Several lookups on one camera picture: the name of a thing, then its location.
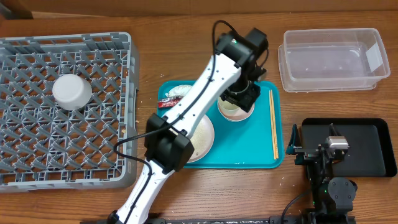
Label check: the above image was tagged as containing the white paper cup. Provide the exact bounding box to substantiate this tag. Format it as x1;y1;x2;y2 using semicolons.
218;97;239;114

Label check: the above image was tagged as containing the small pink bowl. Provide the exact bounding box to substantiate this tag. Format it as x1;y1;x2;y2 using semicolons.
217;104;255;122

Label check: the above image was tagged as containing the grey plastic bowl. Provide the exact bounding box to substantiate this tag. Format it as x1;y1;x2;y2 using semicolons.
52;74;92;111

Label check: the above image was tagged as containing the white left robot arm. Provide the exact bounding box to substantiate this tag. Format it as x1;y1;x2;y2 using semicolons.
107;28;269;223

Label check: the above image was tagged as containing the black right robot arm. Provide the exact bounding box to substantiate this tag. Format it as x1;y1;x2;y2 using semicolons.
280;124;358;223

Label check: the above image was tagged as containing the grey dishwasher rack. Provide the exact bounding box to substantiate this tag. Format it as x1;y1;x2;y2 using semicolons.
1;32;139;193

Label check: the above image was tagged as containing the wooden chopstick left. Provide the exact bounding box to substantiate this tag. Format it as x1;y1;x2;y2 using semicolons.
269;90;277;161

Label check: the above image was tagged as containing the wooden chopstick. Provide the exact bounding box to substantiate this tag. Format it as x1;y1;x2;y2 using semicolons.
269;90;277;161
270;89;280;160

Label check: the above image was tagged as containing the wooden chopstick right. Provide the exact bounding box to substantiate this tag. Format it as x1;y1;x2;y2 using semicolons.
270;89;280;160

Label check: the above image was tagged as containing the black plastic tray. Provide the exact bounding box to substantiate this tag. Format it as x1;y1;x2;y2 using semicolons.
301;118;397;177

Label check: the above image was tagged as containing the teal serving tray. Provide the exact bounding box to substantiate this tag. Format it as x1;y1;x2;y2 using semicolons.
154;80;285;169

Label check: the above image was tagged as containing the large white plate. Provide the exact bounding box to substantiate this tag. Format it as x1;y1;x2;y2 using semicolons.
188;115;215;163

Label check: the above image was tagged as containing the crumpled white napkin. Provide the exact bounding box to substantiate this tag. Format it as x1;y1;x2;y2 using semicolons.
165;85;192;98

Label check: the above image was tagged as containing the red sauce packet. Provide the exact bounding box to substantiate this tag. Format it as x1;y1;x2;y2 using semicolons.
157;96;182;109

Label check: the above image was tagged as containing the clear plastic bin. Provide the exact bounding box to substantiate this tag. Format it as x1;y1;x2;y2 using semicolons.
278;28;391;93

